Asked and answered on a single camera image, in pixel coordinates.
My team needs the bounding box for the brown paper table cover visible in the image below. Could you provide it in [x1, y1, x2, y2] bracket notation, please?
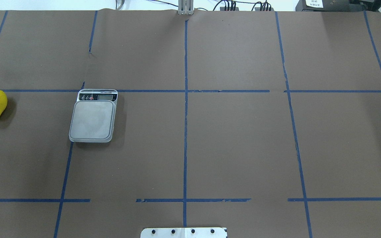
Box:
[0, 9, 381, 238]

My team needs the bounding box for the silver digital kitchen scale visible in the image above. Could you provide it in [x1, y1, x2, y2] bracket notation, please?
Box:
[68, 89, 118, 143]

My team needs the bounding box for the black box with label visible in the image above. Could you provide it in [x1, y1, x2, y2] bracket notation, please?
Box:
[295, 0, 356, 12]

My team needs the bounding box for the grey aluminium camera post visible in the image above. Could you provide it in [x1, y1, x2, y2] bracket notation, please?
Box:
[178, 0, 194, 15]

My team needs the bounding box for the black cable connector left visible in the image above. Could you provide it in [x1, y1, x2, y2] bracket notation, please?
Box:
[216, 0, 239, 12]

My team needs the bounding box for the black cable connector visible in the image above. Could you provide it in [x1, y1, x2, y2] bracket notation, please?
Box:
[216, 0, 239, 12]
[251, 0, 274, 12]

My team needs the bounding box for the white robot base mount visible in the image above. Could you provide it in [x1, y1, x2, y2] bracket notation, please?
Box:
[140, 227, 228, 238]

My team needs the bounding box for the black cable connector right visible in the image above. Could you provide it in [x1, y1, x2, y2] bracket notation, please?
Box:
[251, 0, 274, 12]

